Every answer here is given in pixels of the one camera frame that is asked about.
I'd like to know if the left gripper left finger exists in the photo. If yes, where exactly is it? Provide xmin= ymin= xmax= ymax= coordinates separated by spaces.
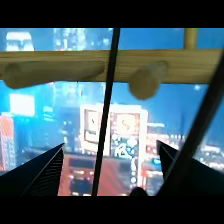
xmin=0 ymin=143 xmax=65 ymax=197

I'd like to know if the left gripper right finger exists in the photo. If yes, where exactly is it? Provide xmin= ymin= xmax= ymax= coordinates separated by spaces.
xmin=156 ymin=139 xmax=224 ymax=197

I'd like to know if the wooden clothes rack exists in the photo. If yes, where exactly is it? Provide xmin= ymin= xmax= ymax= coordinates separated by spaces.
xmin=0 ymin=28 xmax=224 ymax=101

